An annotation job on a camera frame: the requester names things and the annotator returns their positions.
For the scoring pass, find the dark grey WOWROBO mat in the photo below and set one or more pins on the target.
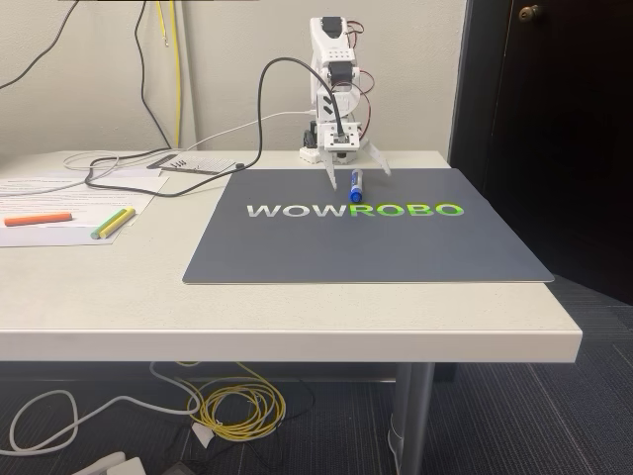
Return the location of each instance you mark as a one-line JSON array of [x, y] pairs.
[[346, 247]]

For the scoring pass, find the grey metal table leg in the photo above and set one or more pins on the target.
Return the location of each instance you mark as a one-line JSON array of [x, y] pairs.
[[410, 420]]

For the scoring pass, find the white printed paper sheet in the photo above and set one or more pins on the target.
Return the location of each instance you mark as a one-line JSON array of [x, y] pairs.
[[49, 236], [49, 190]]

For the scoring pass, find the yellow marker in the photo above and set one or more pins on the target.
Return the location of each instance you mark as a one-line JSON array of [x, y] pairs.
[[121, 221]]

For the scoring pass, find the green marker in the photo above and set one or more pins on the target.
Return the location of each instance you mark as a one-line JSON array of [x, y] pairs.
[[106, 225]]

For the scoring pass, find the white power adapter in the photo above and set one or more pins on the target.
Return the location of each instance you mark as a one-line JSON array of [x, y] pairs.
[[123, 467]]

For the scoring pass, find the blue Expo dry-erase marker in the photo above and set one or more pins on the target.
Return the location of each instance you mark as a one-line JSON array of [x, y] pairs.
[[356, 190]]

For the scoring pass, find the brass door knob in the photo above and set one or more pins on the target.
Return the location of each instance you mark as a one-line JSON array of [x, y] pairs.
[[529, 13]]

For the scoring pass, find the orange marker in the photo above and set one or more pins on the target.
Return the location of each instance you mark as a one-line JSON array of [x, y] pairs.
[[39, 219]]

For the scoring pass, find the white gripper camera box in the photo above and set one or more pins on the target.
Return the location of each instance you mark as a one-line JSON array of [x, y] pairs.
[[351, 136]]

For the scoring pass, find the dark door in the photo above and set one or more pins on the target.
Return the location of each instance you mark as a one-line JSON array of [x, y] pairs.
[[544, 123]]

